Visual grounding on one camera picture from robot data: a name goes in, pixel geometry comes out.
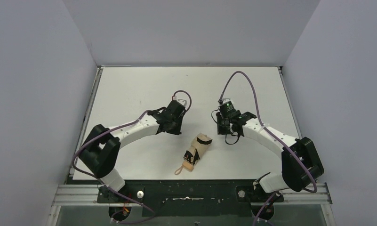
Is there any purple cable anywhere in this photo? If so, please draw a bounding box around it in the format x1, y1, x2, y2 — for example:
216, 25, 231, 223
72, 90, 193, 225
217, 71, 318, 226

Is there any black and beige umbrella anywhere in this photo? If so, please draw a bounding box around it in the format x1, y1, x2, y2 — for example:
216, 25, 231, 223
174, 133, 213, 176

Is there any aluminium frame rail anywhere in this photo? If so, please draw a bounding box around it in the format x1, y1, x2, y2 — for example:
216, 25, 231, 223
46, 183, 336, 226

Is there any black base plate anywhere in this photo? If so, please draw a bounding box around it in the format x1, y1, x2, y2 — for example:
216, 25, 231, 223
97, 179, 284, 217

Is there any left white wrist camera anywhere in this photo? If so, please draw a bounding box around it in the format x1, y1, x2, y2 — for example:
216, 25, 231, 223
176, 99, 188, 108

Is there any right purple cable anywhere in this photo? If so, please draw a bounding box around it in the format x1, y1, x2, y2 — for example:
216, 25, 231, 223
217, 71, 318, 226

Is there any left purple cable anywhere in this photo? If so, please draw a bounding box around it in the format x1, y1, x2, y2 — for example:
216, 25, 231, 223
72, 90, 193, 225

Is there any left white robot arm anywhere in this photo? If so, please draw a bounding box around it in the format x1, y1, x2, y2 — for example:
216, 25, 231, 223
77, 99, 187, 192

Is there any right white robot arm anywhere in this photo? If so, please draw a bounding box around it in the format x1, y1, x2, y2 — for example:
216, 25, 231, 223
216, 98, 325, 194

